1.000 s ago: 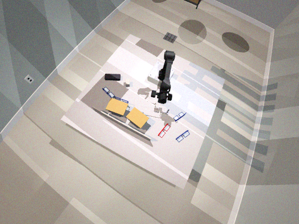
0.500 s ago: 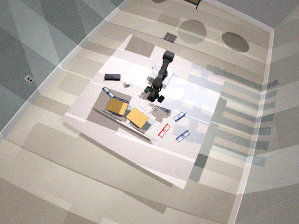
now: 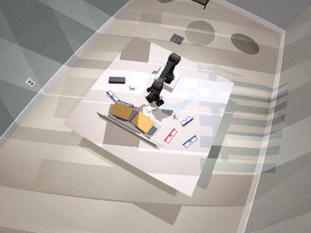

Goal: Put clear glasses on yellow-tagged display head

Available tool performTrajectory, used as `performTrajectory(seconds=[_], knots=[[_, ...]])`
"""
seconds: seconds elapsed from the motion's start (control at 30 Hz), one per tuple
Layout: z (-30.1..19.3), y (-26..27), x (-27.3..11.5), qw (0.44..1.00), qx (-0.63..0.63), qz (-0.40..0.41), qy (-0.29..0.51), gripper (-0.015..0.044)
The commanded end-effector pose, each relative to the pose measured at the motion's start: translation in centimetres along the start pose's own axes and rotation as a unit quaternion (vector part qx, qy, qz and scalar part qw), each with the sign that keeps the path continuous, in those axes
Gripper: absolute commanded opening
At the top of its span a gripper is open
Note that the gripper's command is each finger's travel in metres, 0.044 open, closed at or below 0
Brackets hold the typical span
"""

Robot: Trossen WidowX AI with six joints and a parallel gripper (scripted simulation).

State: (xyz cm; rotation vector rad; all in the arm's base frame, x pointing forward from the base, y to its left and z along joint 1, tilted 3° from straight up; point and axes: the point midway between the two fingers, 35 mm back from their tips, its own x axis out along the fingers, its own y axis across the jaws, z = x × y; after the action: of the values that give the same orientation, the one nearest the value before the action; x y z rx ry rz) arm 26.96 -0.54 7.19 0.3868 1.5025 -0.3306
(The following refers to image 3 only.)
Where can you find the tan rectangular block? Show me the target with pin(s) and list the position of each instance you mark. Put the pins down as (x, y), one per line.
(121, 111)

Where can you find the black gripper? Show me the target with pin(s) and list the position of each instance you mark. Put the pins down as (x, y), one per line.
(158, 101)

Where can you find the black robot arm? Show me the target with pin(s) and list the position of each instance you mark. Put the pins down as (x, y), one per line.
(167, 73)

